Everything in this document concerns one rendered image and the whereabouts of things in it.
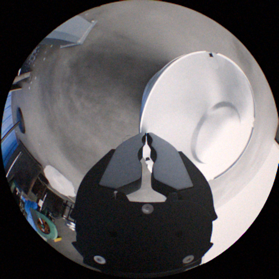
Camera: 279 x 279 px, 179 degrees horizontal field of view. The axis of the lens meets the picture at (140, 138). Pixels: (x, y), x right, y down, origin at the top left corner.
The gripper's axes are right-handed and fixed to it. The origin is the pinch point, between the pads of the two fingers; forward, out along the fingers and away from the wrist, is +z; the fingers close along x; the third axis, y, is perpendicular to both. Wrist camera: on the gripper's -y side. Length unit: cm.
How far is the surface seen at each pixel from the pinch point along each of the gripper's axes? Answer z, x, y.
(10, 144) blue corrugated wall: 4, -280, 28
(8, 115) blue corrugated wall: 20, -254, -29
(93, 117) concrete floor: 31.1, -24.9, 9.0
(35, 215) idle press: -88, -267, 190
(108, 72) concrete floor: 31.1, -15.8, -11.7
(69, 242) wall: -204, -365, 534
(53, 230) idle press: -89, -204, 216
